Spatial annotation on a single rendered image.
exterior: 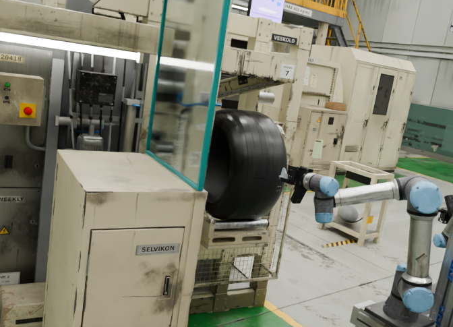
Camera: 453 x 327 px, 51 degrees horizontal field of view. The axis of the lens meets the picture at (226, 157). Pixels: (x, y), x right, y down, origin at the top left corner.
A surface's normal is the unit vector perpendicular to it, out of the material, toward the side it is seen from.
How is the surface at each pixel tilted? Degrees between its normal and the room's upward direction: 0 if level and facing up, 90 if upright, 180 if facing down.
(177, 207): 90
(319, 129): 90
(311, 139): 90
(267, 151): 62
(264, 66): 90
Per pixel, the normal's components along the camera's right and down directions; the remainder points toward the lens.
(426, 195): -0.14, 0.04
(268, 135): 0.44, -0.51
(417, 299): -0.15, 0.29
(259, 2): 0.61, 0.24
